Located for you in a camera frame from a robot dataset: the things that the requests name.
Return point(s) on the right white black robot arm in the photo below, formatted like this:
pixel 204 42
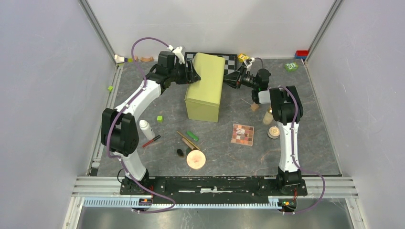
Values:
pixel 287 111

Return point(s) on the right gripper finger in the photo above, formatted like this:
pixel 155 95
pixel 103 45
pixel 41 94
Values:
pixel 232 83
pixel 236 75

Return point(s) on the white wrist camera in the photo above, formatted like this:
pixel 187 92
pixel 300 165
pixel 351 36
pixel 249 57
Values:
pixel 248 62
pixel 178 51

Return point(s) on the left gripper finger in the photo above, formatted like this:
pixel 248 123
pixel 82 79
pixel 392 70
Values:
pixel 191 78
pixel 189 67

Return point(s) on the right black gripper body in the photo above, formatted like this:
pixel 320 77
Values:
pixel 247 80

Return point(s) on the brown wooden cube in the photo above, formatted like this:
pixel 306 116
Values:
pixel 254 107

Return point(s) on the round wooden disc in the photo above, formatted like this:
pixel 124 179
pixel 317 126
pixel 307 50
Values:
pixel 196 159

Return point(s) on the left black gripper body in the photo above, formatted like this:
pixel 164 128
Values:
pixel 180 75

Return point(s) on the wooden stick brush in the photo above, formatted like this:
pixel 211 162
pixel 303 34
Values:
pixel 188 140

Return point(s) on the black white checkerboard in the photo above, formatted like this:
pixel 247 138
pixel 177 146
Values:
pixel 230 64

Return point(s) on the red black pencil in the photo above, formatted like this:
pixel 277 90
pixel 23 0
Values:
pixel 151 141

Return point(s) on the green makeup organizer box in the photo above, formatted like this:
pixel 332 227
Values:
pixel 203 97

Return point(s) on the beige foundation bottle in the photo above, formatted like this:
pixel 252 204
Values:
pixel 268 117

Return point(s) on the small green cube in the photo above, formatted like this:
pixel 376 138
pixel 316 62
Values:
pixel 160 118

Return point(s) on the yellow toy block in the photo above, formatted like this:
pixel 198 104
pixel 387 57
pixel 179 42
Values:
pixel 242 57

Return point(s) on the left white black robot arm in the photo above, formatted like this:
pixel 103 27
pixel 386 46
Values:
pixel 119 132

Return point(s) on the green tube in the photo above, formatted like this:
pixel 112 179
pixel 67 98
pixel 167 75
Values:
pixel 193 136

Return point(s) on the small black compact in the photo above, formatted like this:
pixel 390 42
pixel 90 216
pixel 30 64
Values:
pixel 180 153

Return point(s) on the red blue blocks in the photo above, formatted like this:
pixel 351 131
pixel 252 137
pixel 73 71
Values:
pixel 301 54

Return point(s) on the wooden arch block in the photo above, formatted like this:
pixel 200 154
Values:
pixel 147 59

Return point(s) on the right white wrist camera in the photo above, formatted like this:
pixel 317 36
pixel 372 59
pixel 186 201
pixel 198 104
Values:
pixel 248 62

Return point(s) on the white toy piece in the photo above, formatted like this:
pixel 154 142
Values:
pixel 118 59

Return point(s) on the eyeshadow palette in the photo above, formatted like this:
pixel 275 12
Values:
pixel 242 134

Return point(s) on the green number block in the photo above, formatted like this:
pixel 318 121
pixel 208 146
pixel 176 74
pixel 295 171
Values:
pixel 291 66

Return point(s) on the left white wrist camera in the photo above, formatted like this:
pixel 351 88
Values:
pixel 178 51

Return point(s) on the round powder jar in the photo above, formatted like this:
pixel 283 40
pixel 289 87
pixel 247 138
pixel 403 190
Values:
pixel 273 132

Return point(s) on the white bottle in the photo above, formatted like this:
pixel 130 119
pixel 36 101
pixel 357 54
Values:
pixel 147 129

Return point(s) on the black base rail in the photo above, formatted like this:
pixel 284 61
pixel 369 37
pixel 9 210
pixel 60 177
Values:
pixel 210 192

